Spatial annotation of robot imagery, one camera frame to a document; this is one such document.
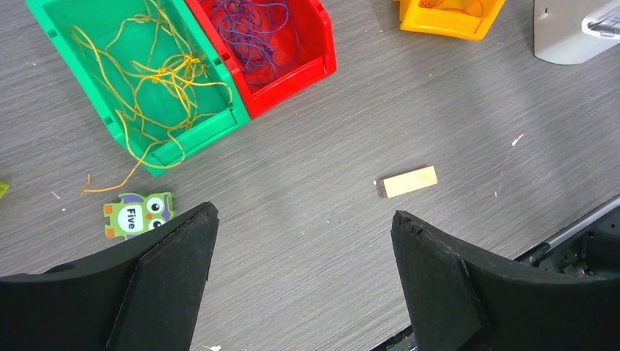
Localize red plastic bin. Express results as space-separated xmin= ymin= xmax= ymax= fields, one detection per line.
xmin=186 ymin=1 xmax=337 ymax=118

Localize green plastic bin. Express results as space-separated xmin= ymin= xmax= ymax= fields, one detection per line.
xmin=27 ymin=1 xmax=250 ymax=176

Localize orange cables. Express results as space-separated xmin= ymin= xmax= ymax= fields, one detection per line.
xmin=421 ymin=0 xmax=485 ymax=18

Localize yellow triangular toy block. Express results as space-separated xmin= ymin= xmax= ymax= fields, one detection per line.
xmin=0 ymin=181 xmax=10 ymax=198

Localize small wooden block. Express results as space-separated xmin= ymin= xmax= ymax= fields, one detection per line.
xmin=378 ymin=166 xmax=438 ymax=198

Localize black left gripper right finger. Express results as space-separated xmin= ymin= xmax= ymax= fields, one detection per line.
xmin=391 ymin=211 xmax=619 ymax=350

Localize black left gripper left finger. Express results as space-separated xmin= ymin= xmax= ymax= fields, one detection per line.
xmin=1 ymin=202 xmax=219 ymax=350

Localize yellow cables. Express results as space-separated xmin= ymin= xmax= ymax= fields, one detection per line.
xmin=69 ymin=0 xmax=235 ymax=196

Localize orange plastic bin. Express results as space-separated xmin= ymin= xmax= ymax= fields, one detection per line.
xmin=398 ymin=0 xmax=505 ymax=41

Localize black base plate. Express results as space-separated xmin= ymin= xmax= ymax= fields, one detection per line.
xmin=379 ymin=197 xmax=619 ymax=350

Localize purple cables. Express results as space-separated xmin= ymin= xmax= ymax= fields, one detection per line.
xmin=211 ymin=0 xmax=300 ymax=88

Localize green monster toy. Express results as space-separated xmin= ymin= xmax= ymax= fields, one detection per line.
xmin=103 ymin=192 xmax=176 ymax=240

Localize white toy toaster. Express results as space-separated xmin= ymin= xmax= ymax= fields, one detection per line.
xmin=533 ymin=0 xmax=619 ymax=65

